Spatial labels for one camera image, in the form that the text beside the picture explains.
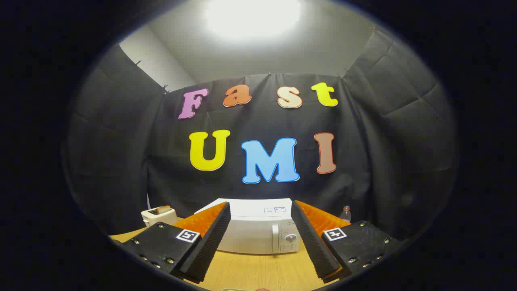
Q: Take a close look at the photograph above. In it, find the white microwave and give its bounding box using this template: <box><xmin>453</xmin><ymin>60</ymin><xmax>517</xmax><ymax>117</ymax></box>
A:
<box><xmin>195</xmin><ymin>198</ymin><xmax>301</xmax><ymax>254</ymax></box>

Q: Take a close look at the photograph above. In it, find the white toaster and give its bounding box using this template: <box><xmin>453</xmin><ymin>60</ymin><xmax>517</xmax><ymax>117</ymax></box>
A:
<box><xmin>141</xmin><ymin>206</ymin><xmax>178</xmax><ymax>228</ymax></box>

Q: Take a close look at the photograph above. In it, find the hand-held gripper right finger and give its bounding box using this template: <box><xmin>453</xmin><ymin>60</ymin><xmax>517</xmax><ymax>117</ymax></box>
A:
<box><xmin>291</xmin><ymin>200</ymin><xmax>400</xmax><ymax>283</ymax></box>

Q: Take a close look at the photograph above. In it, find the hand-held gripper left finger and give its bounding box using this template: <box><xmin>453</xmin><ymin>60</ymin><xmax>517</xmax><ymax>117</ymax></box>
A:
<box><xmin>120</xmin><ymin>201</ymin><xmax>231</xmax><ymax>283</ymax></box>

